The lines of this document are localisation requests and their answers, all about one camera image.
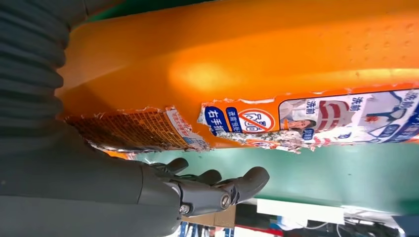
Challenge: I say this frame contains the brown cardboard box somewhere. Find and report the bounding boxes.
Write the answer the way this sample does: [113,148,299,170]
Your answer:
[181,205,237,229]

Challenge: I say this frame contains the white table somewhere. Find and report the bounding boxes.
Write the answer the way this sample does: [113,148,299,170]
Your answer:
[256,198,348,227]

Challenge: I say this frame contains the green table mat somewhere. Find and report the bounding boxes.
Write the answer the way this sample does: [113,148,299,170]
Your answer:
[85,0,419,215]

